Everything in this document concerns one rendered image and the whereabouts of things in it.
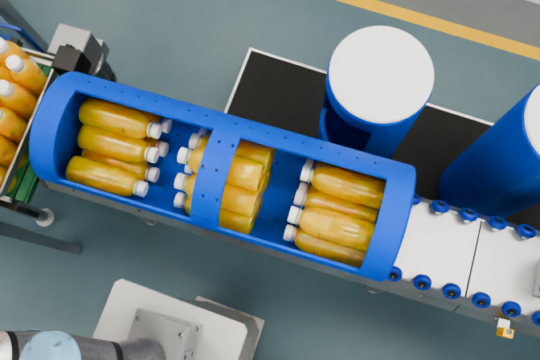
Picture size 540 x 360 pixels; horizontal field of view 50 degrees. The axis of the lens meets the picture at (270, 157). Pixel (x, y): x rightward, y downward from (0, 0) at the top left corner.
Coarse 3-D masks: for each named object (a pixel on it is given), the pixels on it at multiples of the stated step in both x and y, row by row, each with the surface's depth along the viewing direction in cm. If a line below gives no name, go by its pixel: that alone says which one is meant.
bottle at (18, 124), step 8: (8, 112) 151; (0, 120) 149; (8, 120) 150; (16, 120) 153; (24, 120) 160; (0, 128) 150; (8, 128) 152; (16, 128) 154; (24, 128) 158; (8, 136) 155; (16, 136) 157; (16, 144) 163
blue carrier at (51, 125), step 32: (64, 96) 133; (96, 96) 135; (128, 96) 136; (160, 96) 139; (32, 128) 132; (64, 128) 146; (192, 128) 153; (224, 128) 132; (256, 128) 134; (32, 160) 135; (64, 160) 151; (160, 160) 157; (224, 160) 128; (288, 160) 151; (320, 160) 129; (352, 160) 130; (384, 160) 133; (96, 192) 138; (160, 192) 152; (288, 192) 153; (384, 192) 125; (192, 224) 138; (256, 224) 148; (288, 224) 150; (384, 224) 123; (384, 256) 125
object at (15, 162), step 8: (56, 72) 164; (48, 80) 162; (40, 96) 160; (32, 120) 159; (24, 136) 158; (24, 144) 158; (16, 152) 156; (16, 160) 157; (16, 168) 158; (8, 176) 155; (8, 184) 156; (0, 192) 154
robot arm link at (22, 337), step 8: (0, 336) 109; (8, 336) 109; (16, 336) 110; (24, 336) 111; (32, 336) 111; (0, 344) 107; (8, 344) 107; (16, 344) 108; (24, 344) 109; (0, 352) 106; (8, 352) 106; (16, 352) 107
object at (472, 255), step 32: (64, 192) 167; (416, 224) 153; (448, 224) 153; (480, 224) 153; (288, 256) 158; (416, 256) 151; (448, 256) 151; (480, 256) 150; (512, 256) 150; (384, 288) 156; (480, 288) 148; (512, 288) 148
